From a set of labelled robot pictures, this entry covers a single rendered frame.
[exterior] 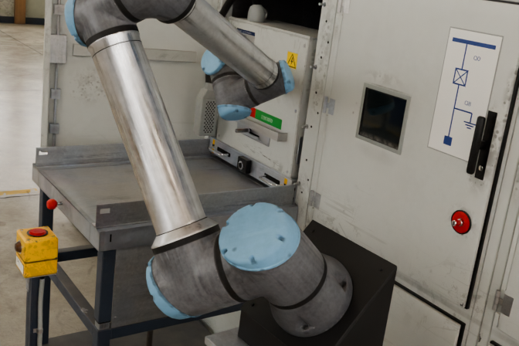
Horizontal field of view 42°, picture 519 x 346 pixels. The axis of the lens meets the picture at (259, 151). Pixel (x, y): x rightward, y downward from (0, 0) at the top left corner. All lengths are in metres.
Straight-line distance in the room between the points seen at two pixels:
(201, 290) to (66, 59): 1.37
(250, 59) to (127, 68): 0.40
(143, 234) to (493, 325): 0.95
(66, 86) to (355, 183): 1.15
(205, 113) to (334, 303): 1.24
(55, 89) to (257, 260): 1.43
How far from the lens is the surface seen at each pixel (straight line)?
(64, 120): 2.61
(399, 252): 1.89
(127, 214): 1.95
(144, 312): 2.10
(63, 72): 2.57
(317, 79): 2.12
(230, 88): 1.92
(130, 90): 1.43
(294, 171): 2.26
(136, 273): 2.03
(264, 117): 2.36
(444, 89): 1.74
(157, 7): 1.45
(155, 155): 1.41
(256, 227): 1.33
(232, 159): 2.52
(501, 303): 1.70
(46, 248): 1.74
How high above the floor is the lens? 1.60
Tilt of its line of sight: 15 degrees down
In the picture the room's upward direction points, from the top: 7 degrees clockwise
